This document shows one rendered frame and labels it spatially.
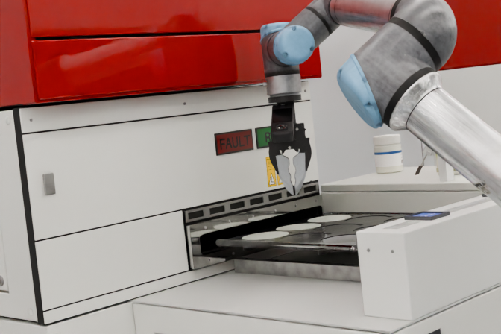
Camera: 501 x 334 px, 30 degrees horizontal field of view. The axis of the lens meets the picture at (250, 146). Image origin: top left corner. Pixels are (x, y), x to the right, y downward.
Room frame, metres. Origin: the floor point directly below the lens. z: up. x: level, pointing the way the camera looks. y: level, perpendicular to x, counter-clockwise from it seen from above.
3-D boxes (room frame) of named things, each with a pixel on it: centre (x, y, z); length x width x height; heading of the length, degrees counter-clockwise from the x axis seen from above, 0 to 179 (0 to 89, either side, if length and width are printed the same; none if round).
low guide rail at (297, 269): (1.85, -0.12, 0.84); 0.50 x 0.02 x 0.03; 46
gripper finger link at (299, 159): (2.00, -0.10, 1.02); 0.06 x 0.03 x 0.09; 176
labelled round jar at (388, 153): (2.41, -0.35, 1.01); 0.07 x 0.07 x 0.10
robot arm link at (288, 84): (2.00, -0.08, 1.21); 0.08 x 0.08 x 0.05
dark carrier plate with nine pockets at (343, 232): (1.98, -0.16, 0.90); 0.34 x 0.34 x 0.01; 46
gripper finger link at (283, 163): (2.00, -0.07, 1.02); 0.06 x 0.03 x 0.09; 176
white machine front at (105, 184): (1.99, 0.13, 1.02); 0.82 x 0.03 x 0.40; 136
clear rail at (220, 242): (1.84, -0.04, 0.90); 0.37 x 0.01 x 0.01; 46
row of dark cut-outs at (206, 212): (2.11, 0.00, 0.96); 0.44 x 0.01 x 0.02; 136
